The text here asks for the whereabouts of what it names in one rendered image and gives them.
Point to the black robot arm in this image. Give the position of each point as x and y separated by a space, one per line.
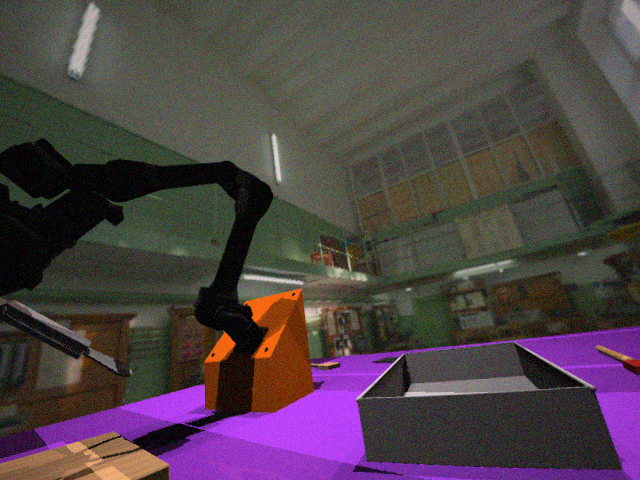
39 170

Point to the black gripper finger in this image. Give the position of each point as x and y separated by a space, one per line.
10 275
13 289

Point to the grey roasting tin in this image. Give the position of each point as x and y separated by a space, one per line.
494 405

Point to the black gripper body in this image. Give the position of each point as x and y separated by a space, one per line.
31 248

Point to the red brush with wooden handle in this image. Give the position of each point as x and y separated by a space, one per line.
627 362

